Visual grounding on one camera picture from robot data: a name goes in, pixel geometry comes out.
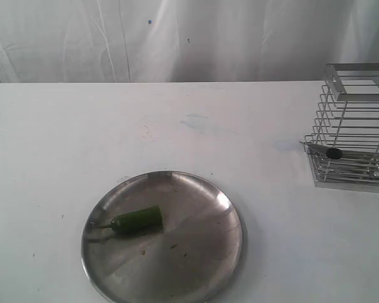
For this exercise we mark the steel wire utensil rack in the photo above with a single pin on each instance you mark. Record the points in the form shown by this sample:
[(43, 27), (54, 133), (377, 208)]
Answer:
[(347, 118)]

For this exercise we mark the round steel plate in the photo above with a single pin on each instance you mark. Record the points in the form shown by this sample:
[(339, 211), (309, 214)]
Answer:
[(191, 259)]

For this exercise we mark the black handled kitchen knife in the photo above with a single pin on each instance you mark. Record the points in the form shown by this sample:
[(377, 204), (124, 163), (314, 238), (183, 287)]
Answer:
[(322, 151)]

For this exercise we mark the white backdrop curtain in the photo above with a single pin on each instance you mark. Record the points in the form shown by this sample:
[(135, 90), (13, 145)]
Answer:
[(169, 41)]

